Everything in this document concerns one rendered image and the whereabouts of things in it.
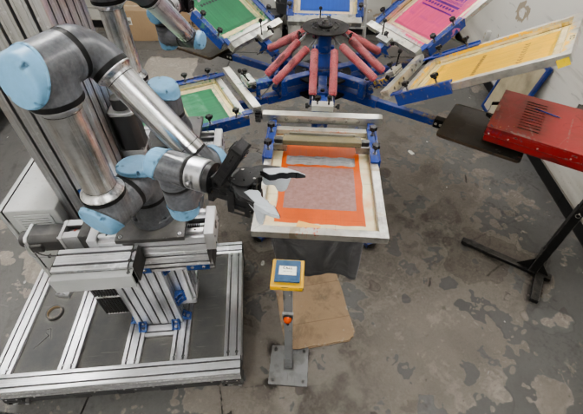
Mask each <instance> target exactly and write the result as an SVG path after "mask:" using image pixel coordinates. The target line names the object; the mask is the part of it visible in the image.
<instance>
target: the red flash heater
mask: <svg viewBox="0 0 583 414"><path fill-rule="evenodd" d="M536 108H538V109H540V110H543V111H545V112H548V113H550V114H553V115H557V116H559V117H560V118H558V117H555V116H552V115H549V114H546V113H543V112H541V111H539V110H536ZM561 118H562V119H561ZM483 134H484V136H483V138H482V139H483V140H484V141H488V142H491V143H494V144H497V145H500V146H503V147H505V148H510V149H513V150H515V151H518V152H521V153H524V154H529V155H532V156H534V157H537V158H540V159H542V160H545V161H550V162H553V163H556V164H559V165H561V166H564V167H567V168H571V169H574V170H577V171H580V172H583V110H582V109H579V108H573V107H569V106H567V105H563V104H559V103H556V102H550V101H547V100H543V99H540V98H537V97H533V96H530V95H523V94H521V93H517V92H514V91H510V90H507V89H506V90H505V92H504V95H503V96H502V98H501V100H500V102H499V104H498V106H497V108H496V110H495V112H494V114H493V115H492V117H491V119H490V121H489V123H488V125H487V127H486V129H485V131H484V133H483Z"/></svg>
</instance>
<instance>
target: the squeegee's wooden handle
mask: <svg viewBox="0 0 583 414"><path fill-rule="evenodd" d="M283 145H298V146H318V147H338V148H361V147H362V141H361V137H356V136H355V137H336V136H315V135H289V134H284V136H283Z"/></svg>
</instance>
